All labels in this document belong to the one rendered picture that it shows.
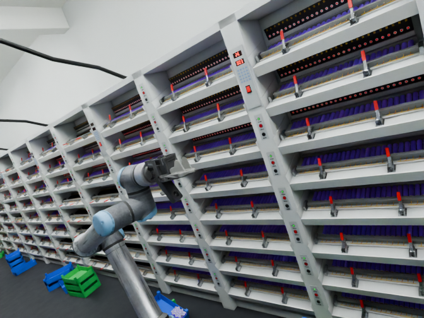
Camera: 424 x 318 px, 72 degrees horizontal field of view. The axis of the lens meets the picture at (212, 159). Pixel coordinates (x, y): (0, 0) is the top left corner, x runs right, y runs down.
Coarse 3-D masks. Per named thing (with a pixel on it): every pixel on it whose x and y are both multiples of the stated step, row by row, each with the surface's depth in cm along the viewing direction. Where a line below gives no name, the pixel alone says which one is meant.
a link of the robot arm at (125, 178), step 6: (126, 168) 112; (132, 168) 109; (120, 174) 112; (126, 174) 110; (132, 174) 107; (120, 180) 113; (126, 180) 110; (132, 180) 108; (126, 186) 111; (132, 186) 111; (138, 186) 110; (144, 186) 110
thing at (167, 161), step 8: (152, 160) 100; (160, 160) 97; (168, 160) 99; (144, 168) 105; (152, 168) 104; (160, 168) 100; (168, 168) 99; (144, 176) 105; (152, 176) 105; (160, 176) 100
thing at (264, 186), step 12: (204, 168) 193; (192, 180) 189; (264, 180) 152; (192, 192) 184; (204, 192) 176; (216, 192) 171; (228, 192) 166; (240, 192) 161; (252, 192) 156; (264, 192) 151
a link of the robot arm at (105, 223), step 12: (120, 204) 108; (96, 216) 103; (108, 216) 103; (120, 216) 105; (132, 216) 108; (96, 228) 106; (108, 228) 102; (120, 228) 107; (84, 240) 128; (96, 240) 119; (84, 252) 141; (96, 252) 151
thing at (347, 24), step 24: (336, 0) 116; (360, 0) 112; (384, 0) 99; (408, 0) 92; (288, 24) 130; (312, 24) 124; (336, 24) 110; (360, 24) 100; (384, 24) 97; (264, 48) 140; (288, 48) 121; (312, 48) 112; (264, 72) 128
